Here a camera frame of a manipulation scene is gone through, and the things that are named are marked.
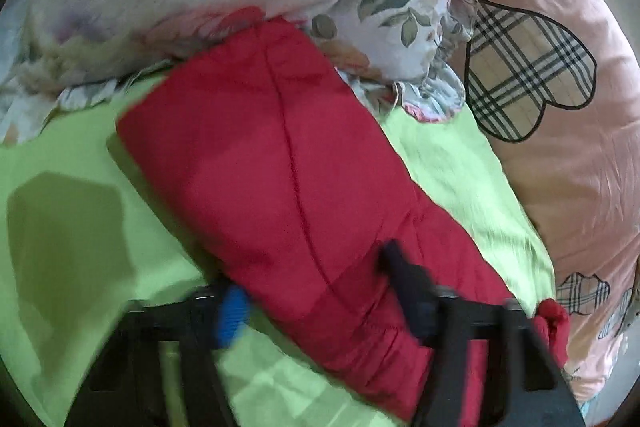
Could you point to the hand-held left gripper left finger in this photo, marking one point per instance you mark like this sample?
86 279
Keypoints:
231 314

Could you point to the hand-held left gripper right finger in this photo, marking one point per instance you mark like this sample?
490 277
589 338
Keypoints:
424 307

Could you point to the red padded jacket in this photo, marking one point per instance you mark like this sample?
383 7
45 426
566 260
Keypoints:
280 187

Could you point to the pink quilt with plaid hearts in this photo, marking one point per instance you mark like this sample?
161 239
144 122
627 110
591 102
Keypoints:
575 187

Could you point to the green bed sheet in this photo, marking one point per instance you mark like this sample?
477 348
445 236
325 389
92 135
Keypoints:
75 157

